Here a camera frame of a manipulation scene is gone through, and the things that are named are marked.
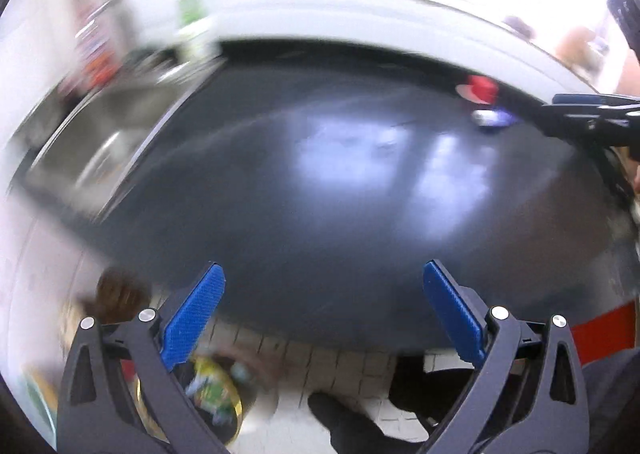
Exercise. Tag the black trash bin yellow rim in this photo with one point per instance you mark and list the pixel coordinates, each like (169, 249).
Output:
(227, 434)

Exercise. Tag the small red cap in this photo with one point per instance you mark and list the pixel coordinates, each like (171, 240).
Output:
(481, 88)

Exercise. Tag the green bottle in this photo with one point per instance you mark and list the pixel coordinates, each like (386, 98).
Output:
(195, 21)

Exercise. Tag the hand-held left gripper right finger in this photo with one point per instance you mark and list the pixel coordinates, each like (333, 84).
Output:
(454, 319)

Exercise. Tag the small blue white wrapper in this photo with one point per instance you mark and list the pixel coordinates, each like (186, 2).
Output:
(492, 119)

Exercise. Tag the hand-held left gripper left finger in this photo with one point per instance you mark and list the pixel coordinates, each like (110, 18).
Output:
(194, 321)

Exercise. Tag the steel sink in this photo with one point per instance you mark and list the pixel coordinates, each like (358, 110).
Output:
(100, 144)

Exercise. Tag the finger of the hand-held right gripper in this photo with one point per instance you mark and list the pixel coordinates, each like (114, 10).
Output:
(580, 99)
(590, 126)

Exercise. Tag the brown ceramic jar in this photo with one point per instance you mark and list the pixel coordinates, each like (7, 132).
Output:
(120, 291)

